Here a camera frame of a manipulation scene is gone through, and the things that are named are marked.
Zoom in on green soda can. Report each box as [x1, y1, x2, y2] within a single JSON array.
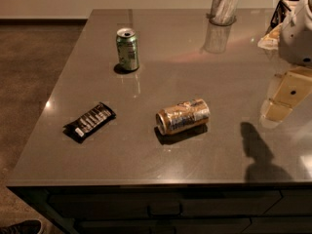
[[116, 27, 139, 71]]

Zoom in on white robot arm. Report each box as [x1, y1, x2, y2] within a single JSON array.
[[257, 0, 312, 128]]

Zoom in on black wire basket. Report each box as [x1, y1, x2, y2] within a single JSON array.
[[270, 0, 298, 28]]

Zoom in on orange soda can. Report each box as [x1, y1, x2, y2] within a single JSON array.
[[156, 98, 211, 136]]

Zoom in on dark cabinet with drawers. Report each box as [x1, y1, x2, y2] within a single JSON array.
[[10, 186, 312, 234]]

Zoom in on mesh cup with napkins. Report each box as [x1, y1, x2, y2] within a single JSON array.
[[210, 0, 239, 26]]

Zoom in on black shoe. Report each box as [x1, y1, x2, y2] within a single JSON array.
[[0, 219, 43, 234]]

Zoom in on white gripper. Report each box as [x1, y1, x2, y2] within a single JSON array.
[[257, 0, 312, 127]]

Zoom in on black snack bar wrapper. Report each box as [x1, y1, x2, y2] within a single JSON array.
[[63, 102, 116, 143]]

